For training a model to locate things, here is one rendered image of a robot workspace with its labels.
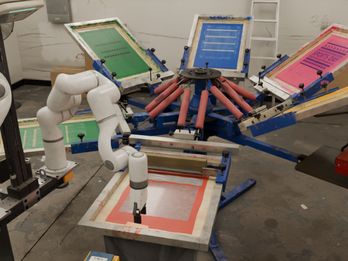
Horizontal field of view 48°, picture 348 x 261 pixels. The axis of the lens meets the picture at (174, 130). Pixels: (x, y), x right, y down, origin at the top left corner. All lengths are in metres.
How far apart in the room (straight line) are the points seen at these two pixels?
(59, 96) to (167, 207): 0.73
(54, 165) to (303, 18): 4.77
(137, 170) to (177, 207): 0.47
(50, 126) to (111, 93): 0.39
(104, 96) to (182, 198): 0.72
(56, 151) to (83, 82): 0.42
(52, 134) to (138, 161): 0.51
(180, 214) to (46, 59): 5.67
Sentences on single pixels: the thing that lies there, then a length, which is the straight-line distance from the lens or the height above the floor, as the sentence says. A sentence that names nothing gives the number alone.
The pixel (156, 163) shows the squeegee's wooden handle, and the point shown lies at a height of 1.01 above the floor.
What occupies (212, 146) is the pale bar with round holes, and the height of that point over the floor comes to 1.04.
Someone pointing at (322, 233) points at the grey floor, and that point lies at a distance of 3.51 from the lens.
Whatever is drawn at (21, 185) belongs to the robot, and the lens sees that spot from 1.81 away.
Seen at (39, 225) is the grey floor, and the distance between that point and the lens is 3.59.
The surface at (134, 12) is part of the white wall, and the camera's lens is 6.39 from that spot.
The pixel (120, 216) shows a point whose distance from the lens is 1.89.
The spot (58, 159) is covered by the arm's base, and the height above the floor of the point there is 1.20.
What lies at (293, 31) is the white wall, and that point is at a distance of 6.08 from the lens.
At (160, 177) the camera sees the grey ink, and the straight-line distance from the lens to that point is 2.16.
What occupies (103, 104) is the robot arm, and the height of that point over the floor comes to 1.54.
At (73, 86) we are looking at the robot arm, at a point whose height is 1.60.
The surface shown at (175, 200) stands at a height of 0.96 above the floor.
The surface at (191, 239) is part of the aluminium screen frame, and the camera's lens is 1.68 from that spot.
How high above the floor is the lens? 2.05
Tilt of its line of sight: 24 degrees down
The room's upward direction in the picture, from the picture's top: straight up
